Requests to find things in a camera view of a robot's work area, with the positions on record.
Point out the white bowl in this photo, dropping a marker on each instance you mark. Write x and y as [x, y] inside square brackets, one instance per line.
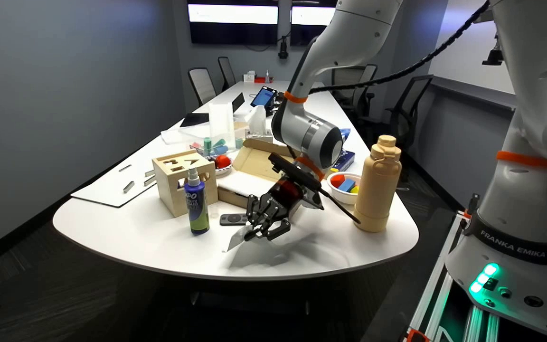
[337, 196]

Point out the grey remote control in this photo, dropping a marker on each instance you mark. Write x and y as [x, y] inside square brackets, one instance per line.
[230, 218]

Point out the white sheet with grey marks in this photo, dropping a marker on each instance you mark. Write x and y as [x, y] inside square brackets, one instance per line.
[103, 190]

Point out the translucent plastic bag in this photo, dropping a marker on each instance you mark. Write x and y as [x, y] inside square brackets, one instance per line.
[221, 123]

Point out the blue toy block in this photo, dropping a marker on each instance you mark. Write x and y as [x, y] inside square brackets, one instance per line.
[348, 184]

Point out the red toy block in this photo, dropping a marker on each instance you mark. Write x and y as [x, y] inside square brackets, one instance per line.
[337, 180]

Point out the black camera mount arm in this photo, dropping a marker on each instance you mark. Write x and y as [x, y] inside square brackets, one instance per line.
[492, 55]

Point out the tan water bottle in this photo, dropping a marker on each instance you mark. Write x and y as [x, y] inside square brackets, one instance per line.
[375, 190]

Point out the white paper towel stack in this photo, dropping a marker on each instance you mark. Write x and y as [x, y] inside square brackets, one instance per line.
[242, 182]

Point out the blue screen tablet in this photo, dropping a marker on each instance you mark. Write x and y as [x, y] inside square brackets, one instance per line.
[264, 97]

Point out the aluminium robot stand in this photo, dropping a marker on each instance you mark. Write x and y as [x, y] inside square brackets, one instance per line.
[437, 296]

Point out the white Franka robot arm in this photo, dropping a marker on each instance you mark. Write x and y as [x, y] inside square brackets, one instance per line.
[527, 63]

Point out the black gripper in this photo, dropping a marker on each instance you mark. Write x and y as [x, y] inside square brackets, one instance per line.
[285, 201]

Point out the black office chair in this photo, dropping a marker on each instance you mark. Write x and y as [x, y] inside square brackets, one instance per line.
[226, 70]
[356, 87]
[409, 106]
[202, 85]

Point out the red round toy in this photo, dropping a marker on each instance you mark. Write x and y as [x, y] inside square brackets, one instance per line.
[223, 159]

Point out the green spray bottle blue label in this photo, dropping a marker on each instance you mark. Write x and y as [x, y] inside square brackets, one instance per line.
[198, 209]

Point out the wooden shape sorter cube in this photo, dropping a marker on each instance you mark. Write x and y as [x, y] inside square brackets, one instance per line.
[171, 186]

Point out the wall monitor screen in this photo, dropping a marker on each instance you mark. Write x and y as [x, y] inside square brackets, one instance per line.
[232, 15]
[312, 15]

